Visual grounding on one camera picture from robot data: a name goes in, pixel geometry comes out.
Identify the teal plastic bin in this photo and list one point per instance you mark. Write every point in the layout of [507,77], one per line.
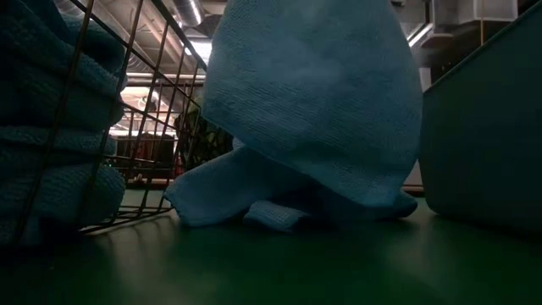
[487,148]

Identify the blue microfiber towel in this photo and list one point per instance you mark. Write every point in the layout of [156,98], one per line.
[317,106]
[34,63]
[42,190]

